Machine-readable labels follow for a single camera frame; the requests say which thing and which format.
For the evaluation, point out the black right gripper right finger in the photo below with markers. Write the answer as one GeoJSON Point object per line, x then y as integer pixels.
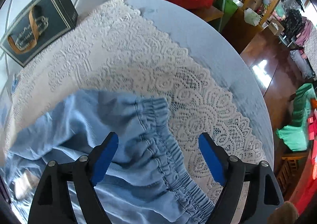
{"type": "Point", "coordinates": [264, 194]}

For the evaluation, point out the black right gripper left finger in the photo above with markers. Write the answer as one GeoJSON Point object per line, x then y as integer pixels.
{"type": "Point", "coordinates": [51, 202]}

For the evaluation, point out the light blue trousers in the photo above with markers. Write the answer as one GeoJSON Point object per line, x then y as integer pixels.
{"type": "Point", "coordinates": [146, 181]}

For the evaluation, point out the green fabric bag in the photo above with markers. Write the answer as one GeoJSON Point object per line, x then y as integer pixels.
{"type": "Point", "coordinates": [295, 134]}

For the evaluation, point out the white lace tablecloth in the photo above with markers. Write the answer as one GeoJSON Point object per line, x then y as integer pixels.
{"type": "Point", "coordinates": [163, 51]}

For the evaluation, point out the dark gift box with ribbon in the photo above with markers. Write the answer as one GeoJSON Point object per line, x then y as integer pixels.
{"type": "Point", "coordinates": [38, 25]}

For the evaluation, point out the green cylindrical bin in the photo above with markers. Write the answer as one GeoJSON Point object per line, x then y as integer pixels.
{"type": "Point", "coordinates": [229, 10]}

